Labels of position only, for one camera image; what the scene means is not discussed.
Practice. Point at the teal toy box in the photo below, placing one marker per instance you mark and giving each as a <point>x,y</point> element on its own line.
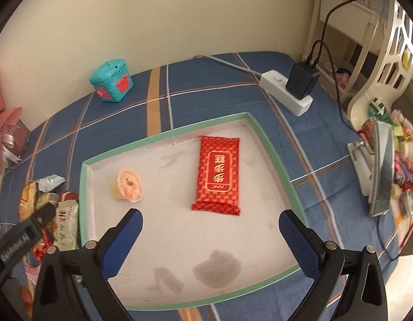
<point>111,81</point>

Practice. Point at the phone on white stand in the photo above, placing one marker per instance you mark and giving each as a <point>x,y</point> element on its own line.
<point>374,167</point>

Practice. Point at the white power strip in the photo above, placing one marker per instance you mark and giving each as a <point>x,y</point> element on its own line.
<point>274,83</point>

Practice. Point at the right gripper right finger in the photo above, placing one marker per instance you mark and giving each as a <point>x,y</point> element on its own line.
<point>304,243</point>

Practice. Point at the yellow jelly cup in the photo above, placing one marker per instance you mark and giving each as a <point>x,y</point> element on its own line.
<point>127,186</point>

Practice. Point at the shallow white green-rimmed box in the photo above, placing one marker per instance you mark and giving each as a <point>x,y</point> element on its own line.
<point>185,258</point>

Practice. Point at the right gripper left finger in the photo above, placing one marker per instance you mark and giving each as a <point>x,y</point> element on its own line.
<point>117,242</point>

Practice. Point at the orange swiss roll packet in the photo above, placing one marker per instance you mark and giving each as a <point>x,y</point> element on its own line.
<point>27,203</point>

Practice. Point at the white persimmon snack packet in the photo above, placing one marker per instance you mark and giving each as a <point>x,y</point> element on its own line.
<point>65,226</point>

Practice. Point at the colourful clutter pile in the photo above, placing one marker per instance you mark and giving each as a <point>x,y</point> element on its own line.
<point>401,205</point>

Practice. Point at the pink flower bouquet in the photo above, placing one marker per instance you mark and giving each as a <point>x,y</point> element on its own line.
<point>13,135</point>

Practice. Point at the black charger plug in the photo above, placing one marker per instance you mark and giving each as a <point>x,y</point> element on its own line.
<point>302,79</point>

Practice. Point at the crumpled green-white wrapper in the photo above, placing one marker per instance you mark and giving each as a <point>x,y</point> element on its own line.
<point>49,183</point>

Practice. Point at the white lattice chair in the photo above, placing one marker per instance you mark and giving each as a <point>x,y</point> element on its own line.
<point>393,69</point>

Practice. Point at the red rectangular snack packet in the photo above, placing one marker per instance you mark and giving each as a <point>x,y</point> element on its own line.
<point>218,176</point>

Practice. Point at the blue plaid tablecloth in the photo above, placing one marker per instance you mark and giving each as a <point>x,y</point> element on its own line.
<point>312,147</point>

